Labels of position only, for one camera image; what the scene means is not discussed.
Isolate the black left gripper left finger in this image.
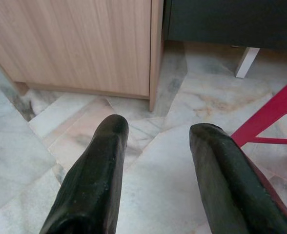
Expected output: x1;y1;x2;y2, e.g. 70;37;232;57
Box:
39;114;130;234

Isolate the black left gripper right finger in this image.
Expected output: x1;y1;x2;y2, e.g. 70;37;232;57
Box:
188;122;287;234

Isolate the red plastic stool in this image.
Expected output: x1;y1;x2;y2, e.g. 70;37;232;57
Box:
230;73;287;157

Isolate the white furniture leg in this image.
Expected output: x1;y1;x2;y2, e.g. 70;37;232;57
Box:
235;47;261;78

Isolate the light wooden cabinet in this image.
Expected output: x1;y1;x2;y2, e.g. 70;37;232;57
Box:
0;0;164;112

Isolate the black cabinet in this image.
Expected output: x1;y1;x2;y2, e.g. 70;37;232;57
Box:
164;0;287;52

